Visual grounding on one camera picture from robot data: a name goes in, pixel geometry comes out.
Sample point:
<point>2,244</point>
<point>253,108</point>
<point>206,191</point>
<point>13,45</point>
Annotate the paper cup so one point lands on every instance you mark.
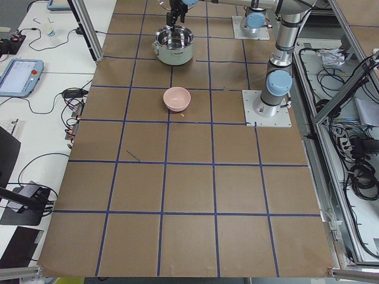
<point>49,29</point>

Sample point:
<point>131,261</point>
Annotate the pink bowl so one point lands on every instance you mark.
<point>177,99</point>

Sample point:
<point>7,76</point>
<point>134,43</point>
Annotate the black monitor stand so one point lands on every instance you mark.
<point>27,203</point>

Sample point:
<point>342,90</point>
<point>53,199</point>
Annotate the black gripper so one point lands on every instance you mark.
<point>176,5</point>

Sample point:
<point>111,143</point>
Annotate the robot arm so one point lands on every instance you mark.
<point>254,19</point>
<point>279,79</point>

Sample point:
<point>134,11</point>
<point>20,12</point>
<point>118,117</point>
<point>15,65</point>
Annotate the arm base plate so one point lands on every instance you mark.
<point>257,114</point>
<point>261,34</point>

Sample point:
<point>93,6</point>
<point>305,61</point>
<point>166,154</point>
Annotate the aluminium frame post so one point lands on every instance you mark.
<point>82,17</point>

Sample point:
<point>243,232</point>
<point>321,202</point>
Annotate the brown paper table cover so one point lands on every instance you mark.
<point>152,192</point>

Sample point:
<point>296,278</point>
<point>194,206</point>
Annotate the black power adapter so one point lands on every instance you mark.
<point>74,93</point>

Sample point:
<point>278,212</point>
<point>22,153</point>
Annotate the mint green steel pot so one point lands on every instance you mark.
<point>174,45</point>

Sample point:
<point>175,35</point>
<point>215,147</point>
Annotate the blue teach pendant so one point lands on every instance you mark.
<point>20,77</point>

